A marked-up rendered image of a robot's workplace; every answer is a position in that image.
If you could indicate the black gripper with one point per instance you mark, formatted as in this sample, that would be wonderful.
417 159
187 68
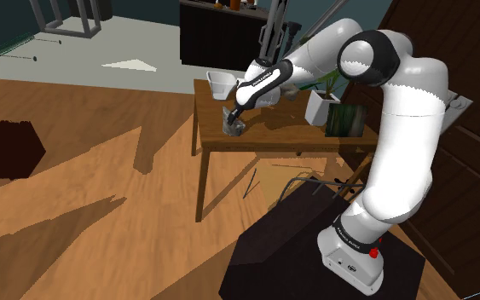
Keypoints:
233 116

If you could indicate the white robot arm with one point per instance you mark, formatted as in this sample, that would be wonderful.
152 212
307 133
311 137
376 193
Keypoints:
405 137

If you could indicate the white angular bowl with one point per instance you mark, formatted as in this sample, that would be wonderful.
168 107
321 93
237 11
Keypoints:
221 85

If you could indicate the brown wooden table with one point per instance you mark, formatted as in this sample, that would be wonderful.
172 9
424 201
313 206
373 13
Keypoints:
272 133

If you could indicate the small grey lump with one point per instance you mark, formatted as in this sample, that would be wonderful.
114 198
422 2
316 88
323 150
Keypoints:
291 92

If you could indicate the black cabinet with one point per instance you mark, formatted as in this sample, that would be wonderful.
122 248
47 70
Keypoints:
214 37

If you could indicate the green plant in white pot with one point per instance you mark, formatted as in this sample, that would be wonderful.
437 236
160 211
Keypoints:
317 109

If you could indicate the grey and black stand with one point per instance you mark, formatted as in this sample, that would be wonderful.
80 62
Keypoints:
273 29

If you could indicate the dark green box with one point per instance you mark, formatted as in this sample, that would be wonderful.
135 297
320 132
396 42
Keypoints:
345 120

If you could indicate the dark robot stand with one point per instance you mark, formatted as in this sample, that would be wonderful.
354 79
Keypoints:
281 257

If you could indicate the grey flat tray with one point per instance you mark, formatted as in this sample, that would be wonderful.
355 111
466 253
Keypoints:
458 106

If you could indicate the dark wooden wardrobe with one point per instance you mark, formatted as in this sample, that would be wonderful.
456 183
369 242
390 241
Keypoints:
472 187

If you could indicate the grey metal frame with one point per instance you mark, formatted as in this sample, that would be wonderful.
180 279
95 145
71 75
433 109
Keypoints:
79 30

